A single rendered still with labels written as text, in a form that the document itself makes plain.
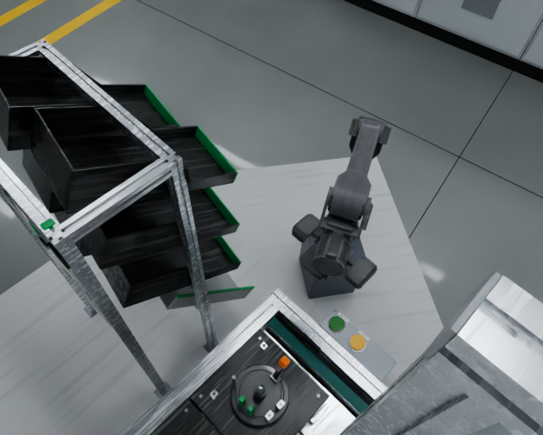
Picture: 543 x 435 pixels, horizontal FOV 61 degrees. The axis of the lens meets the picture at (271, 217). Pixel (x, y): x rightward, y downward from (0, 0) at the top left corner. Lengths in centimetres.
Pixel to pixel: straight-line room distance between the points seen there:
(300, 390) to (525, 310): 104
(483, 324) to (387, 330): 124
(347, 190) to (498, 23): 301
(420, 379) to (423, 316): 125
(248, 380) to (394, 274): 58
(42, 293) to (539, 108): 319
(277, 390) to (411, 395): 96
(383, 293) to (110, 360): 80
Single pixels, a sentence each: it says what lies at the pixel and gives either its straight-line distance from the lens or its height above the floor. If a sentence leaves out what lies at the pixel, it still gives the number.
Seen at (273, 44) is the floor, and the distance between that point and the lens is 362.
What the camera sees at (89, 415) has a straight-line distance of 136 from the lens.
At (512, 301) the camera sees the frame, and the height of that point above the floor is 199.
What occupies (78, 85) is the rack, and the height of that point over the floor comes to 166.
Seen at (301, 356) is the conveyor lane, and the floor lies 95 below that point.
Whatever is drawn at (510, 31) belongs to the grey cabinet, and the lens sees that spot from 373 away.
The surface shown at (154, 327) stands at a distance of 138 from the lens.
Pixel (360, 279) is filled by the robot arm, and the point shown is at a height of 132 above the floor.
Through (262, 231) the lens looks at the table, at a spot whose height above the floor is 86.
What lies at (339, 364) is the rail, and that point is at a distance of 124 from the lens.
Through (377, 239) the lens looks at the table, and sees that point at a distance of 153.
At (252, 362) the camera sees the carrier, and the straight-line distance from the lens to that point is 121.
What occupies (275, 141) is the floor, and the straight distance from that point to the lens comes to 290.
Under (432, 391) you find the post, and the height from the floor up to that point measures 194.
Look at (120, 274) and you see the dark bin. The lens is 89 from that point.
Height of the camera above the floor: 213
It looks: 57 degrees down
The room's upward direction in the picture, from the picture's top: 4 degrees clockwise
